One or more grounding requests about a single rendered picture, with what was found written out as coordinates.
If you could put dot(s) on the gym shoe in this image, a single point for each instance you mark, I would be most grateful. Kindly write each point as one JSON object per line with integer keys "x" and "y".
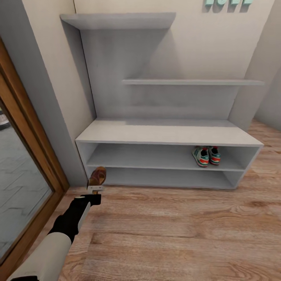
{"x": 213, "y": 154}
{"x": 201, "y": 156}

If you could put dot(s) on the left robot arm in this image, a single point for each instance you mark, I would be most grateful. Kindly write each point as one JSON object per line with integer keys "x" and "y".
{"x": 47, "y": 261}

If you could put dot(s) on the sandal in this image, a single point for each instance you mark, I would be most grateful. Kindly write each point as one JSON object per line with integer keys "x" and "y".
{"x": 98, "y": 177}

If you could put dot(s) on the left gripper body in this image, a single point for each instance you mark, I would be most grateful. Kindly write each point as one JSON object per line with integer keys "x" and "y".
{"x": 96, "y": 199}

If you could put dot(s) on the door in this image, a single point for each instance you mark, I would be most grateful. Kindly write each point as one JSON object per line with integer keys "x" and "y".
{"x": 32, "y": 182}

